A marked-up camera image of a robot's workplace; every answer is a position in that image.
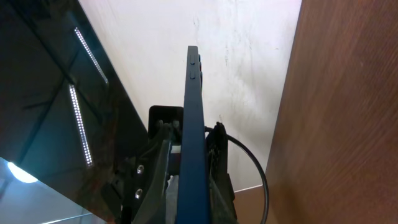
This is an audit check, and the black dark monitor panel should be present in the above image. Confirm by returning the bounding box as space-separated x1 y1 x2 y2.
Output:
1 1 147 223

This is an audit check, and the blue Galaxy smartphone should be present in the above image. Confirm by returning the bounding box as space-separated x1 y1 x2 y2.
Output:
176 46 211 224

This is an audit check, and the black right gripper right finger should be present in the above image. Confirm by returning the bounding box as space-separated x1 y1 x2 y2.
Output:
205 122 237 223

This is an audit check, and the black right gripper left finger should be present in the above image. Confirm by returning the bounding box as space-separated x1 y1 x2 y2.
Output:
132 140 172 224

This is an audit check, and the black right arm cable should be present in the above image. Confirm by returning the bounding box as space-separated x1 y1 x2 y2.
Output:
204 126 270 224

